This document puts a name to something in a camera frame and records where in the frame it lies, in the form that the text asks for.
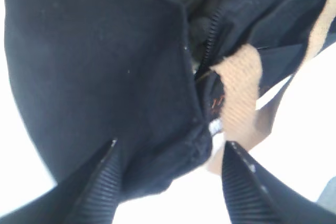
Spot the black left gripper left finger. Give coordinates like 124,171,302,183
1,139,122,224

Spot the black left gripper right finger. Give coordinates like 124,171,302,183
222,141,335,224

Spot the black canvas tote bag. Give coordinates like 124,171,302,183
5,0,326,200

